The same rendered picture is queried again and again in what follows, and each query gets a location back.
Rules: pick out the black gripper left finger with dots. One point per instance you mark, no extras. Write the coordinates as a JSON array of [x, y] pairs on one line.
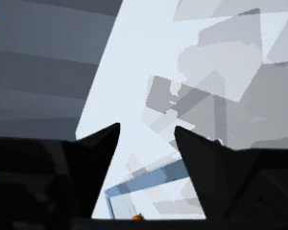
[[82, 165]]

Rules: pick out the low clear glass walls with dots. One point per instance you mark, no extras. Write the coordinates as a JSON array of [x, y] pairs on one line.
[[122, 205]]

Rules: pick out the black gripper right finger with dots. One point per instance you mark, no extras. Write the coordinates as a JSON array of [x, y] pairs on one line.
[[219, 174]]

